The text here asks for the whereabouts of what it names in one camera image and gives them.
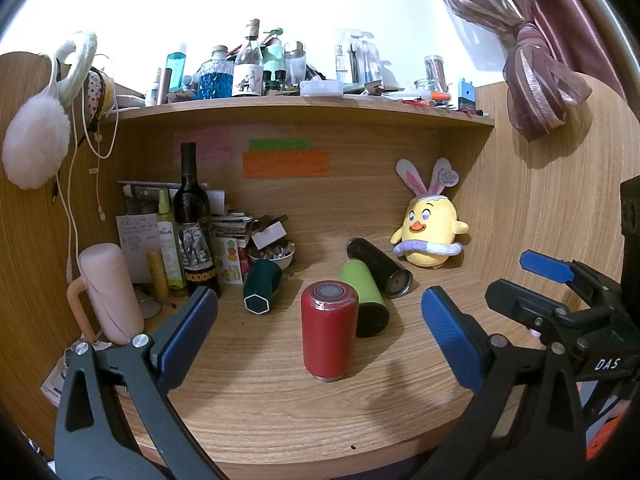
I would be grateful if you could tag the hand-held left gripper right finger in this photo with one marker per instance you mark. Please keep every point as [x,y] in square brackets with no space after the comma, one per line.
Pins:
[447,335]

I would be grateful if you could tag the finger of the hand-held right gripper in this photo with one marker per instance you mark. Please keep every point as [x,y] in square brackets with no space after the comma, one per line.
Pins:
[520,305]
[546,265]

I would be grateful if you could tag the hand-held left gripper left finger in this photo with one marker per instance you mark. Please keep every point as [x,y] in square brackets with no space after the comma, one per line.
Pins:
[184,342]

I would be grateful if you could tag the red cup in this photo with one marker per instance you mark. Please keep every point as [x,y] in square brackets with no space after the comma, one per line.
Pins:
[327,332]

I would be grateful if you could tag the dark green cup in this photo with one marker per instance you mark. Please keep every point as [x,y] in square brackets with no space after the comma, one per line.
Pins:
[262,285]

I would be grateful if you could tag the black cup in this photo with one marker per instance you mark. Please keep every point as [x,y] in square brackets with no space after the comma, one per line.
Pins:
[374,261]

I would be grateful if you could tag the yellow tube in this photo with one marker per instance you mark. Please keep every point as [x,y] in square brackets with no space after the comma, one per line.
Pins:
[158,275]

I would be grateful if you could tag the fruit print box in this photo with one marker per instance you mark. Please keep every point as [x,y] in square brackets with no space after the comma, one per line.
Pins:
[230,260]

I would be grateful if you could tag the green spray bottle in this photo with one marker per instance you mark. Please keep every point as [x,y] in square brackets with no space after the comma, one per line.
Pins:
[168,240]

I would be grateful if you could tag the yellow chick plush toy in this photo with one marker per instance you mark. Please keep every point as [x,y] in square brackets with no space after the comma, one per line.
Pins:
[430,232]

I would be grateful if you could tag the white handwritten paper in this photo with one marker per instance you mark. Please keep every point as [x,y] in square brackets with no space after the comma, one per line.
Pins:
[132,240]

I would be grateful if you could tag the white bowl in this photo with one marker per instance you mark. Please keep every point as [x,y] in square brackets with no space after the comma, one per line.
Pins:
[278,263]

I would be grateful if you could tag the dark wine bottle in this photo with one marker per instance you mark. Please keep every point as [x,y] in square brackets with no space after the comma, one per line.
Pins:
[190,210]

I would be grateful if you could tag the white card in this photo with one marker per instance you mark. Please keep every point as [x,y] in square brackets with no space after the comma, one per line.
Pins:
[270,235]

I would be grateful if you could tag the white packet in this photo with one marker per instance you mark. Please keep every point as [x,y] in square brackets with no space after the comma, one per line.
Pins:
[52,385]

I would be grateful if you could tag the stack of magazines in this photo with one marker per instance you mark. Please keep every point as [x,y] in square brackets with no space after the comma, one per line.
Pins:
[145,192]

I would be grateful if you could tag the blue pencil sharpener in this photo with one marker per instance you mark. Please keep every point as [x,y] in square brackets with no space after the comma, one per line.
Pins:
[466,95]

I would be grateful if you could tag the pink curtain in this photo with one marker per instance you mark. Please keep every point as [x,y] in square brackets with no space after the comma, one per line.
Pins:
[535,70]

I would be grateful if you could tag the pink sticky note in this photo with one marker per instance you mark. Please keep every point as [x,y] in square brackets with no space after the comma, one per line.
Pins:
[202,145]

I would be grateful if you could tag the orange sticky note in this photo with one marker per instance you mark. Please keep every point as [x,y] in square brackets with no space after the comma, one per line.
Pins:
[287,164]

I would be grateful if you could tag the green sticky note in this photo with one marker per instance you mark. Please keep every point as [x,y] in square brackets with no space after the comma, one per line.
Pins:
[280,144]

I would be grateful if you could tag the glass jar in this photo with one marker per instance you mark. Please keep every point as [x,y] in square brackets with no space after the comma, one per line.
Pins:
[436,72]

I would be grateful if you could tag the white fluffy earmuffs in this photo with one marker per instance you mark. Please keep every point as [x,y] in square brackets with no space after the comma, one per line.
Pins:
[35,140]

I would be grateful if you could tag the wooden shelf board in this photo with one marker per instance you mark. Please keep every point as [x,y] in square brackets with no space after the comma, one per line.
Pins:
[300,109]

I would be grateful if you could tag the polka dot headband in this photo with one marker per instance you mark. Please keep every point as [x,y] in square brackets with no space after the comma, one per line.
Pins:
[92,95]

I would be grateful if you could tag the blue bead glass bottle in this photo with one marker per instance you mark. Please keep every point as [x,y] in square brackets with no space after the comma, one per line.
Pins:
[216,80]

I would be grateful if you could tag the light blue bottle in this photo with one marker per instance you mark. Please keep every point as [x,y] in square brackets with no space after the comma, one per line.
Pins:
[176,70]

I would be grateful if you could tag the clear labelled liquor bottle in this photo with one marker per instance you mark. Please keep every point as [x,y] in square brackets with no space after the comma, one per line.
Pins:
[247,75]

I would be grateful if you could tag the white plastic box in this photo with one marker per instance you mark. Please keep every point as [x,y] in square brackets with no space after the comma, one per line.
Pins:
[321,88]

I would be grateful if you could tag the clear pump bottle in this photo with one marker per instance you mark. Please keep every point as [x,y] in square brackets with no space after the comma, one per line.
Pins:
[357,60]

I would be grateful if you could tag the teal pump bottle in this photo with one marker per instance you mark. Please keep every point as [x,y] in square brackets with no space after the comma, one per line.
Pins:
[273,57]

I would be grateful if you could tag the clear glass bottle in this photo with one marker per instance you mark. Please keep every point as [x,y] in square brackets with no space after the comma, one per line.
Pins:
[296,62]

